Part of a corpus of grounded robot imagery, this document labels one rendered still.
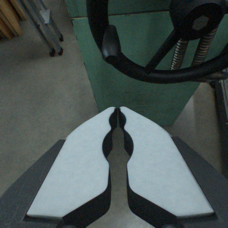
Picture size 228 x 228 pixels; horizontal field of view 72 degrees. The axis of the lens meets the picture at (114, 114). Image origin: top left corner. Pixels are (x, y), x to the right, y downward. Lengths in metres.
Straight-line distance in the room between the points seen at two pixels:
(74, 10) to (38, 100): 0.92
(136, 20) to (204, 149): 0.83
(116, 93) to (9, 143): 0.81
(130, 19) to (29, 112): 0.98
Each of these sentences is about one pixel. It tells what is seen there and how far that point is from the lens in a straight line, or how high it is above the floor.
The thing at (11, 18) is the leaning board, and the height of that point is 0.16.
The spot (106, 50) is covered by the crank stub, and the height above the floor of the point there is 0.81.
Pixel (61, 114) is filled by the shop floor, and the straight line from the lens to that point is 1.15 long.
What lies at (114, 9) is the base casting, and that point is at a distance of 0.45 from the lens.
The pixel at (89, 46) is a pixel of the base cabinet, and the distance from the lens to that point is 0.51.
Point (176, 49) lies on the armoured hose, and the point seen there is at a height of 0.70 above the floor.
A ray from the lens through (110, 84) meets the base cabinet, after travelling 0.63.
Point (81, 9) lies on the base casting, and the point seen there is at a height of 0.73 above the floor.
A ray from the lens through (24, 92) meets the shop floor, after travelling 1.38.
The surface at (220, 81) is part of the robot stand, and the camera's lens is 1.19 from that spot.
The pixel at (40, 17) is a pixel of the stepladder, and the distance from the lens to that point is 1.38.
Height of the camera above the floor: 0.94
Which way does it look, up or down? 62 degrees down
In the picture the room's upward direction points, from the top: 7 degrees counter-clockwise
